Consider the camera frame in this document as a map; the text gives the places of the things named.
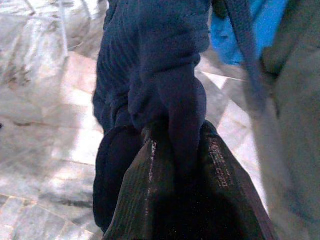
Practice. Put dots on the bright blue garment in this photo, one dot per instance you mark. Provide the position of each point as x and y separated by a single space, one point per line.
265 27

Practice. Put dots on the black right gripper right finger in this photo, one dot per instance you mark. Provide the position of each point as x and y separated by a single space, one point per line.
225 195

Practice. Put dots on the grey green garment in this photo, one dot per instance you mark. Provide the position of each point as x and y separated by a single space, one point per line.
297 125

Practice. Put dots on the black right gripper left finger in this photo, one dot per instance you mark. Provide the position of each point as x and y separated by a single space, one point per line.
147 195

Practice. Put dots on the dark navy garment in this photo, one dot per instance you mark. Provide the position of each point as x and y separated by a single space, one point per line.
155 62

